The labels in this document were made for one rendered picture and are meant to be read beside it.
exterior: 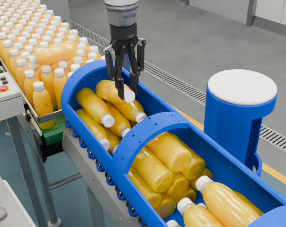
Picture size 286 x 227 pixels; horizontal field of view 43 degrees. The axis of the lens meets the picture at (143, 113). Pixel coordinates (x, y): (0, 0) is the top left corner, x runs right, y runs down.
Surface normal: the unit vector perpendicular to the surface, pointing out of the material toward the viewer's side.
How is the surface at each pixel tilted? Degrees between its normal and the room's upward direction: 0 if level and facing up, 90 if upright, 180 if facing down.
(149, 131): 17
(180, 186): 91
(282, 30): 76
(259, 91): 0
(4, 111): 90
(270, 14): 90
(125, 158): 56
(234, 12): 90
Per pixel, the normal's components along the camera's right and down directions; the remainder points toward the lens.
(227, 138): -0.49, 0.51
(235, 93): -0.04, -0.82
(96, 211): 0.51, 0.47
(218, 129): -0.70, 0.42
